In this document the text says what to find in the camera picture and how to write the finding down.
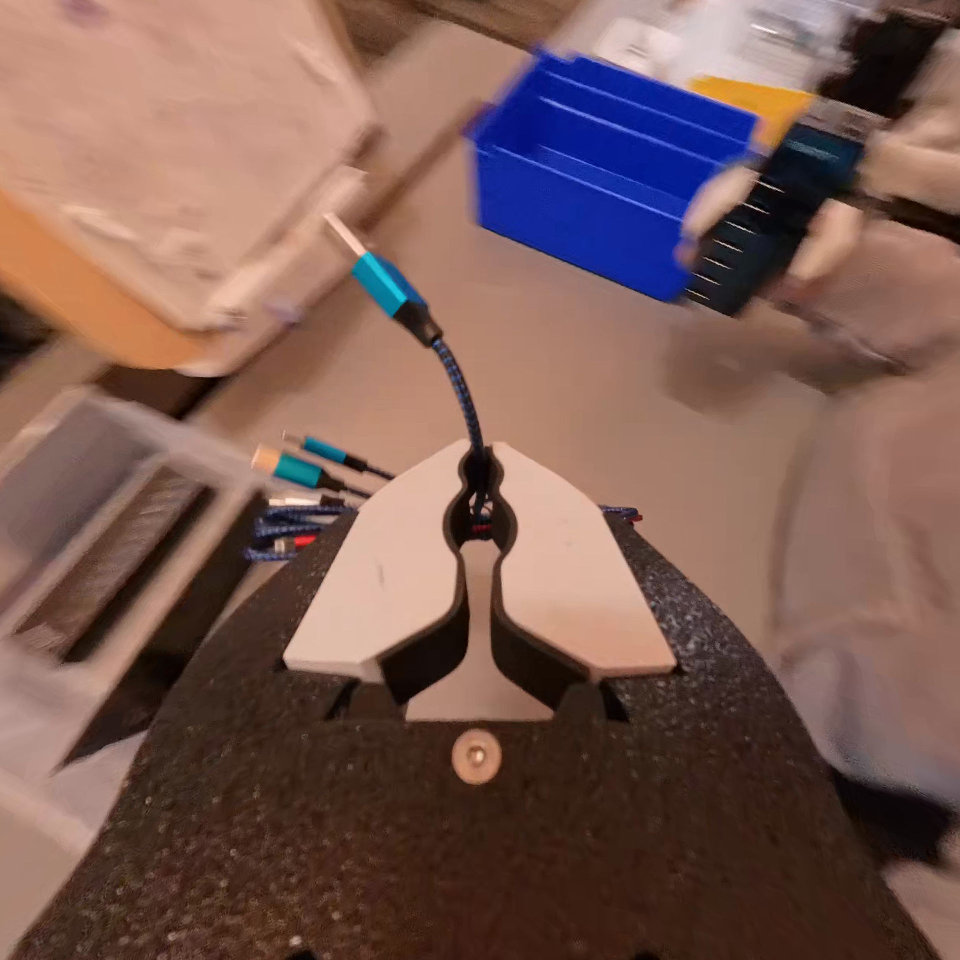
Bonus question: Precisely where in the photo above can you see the cardboard box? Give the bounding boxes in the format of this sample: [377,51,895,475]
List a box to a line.
[0,0,380,376]

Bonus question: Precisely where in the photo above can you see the blue braided usb cable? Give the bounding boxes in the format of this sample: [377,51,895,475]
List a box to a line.
[243,212,645,565]

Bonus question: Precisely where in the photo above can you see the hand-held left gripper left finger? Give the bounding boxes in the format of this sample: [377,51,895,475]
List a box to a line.
[282,439,474,705]

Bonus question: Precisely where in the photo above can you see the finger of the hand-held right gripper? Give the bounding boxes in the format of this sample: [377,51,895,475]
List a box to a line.
[677,165,763,261]
[786,201,865,284]

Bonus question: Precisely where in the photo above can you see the yellow box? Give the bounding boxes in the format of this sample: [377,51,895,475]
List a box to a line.
[688,75,817,147]

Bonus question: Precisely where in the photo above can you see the person's beige clothing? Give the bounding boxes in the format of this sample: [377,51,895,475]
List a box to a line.
[768,225,960,819]

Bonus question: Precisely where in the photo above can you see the clear acrylic organizer box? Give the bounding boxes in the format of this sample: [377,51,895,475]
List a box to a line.
[0,386,267,777]

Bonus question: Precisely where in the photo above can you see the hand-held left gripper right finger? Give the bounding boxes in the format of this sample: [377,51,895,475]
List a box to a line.
[489,441,678,711]

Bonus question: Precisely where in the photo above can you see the dark usb hub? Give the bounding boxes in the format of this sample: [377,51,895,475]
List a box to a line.
[678,120,867,316]

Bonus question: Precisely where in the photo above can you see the person's right forearm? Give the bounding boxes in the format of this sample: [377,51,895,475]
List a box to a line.
[862,37,960,234]

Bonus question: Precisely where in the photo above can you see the blue plastic storage bin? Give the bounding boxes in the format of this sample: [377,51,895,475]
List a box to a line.
[463,48,774,305]

